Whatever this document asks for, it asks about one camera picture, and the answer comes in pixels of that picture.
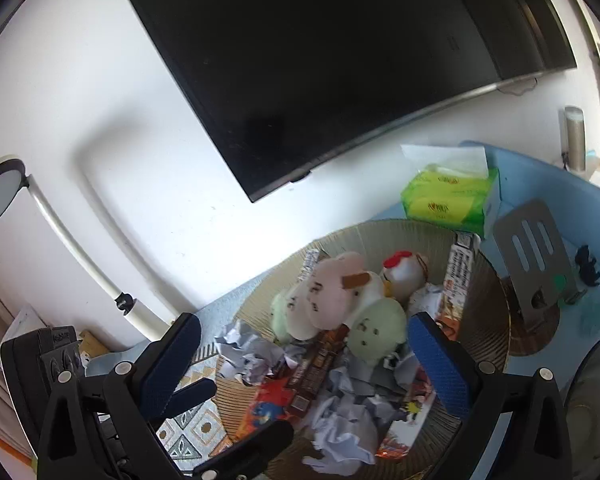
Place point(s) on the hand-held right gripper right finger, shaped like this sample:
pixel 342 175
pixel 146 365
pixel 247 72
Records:
pixel 440 367

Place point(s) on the black figurine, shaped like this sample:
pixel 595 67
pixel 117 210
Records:
pixel 586 265

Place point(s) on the slotted metal stand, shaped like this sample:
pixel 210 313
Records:
pixel 530 260

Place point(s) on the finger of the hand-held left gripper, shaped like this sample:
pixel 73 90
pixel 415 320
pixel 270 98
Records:
pixel 250 452
pixel 195 392

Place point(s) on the three-ball dango plush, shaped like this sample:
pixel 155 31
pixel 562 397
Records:
pixel 330 290

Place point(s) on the metal cylinder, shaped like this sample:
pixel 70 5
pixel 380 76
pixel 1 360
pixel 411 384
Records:
pixel 574 135

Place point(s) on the grey printed packet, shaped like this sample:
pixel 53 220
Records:
pixel 312 262

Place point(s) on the white desk lamp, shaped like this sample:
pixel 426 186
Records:
pixel 80 255

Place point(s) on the orange snack packet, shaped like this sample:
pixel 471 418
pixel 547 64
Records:
pixel 265 410

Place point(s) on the grey paper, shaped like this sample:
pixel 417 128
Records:
pixel 360 385

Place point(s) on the white paper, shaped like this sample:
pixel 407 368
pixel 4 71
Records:
pixel 425 300
pixel 350 430
pixel 245 355

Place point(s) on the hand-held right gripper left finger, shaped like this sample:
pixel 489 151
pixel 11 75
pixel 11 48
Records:
pixel 165 375

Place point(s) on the small white plush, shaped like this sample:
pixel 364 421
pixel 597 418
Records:
pixel 375 291

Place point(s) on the gold ribbed bowl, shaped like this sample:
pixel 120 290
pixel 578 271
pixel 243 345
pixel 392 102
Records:
pixel 485 350

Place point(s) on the small green plush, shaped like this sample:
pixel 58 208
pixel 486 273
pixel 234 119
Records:
pixel 375 330

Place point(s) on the red printed packet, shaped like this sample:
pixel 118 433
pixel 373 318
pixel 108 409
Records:
pixel 405 422

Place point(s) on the long orange box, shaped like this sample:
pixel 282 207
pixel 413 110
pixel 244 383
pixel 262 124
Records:
pixel 460 280

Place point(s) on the green tissue pack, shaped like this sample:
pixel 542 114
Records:
pixel 445 195

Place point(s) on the black monitor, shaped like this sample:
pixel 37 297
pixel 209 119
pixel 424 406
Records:
pixel 305 60

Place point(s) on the white cat plush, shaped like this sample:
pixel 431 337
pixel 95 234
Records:
pixel 405 275

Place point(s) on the dark red pen box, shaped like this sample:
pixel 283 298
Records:
pixel 310 367

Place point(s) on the round glass dish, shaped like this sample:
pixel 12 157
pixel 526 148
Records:
pixel 595 410

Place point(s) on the cardboard box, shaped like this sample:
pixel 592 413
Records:
pixel 92 342

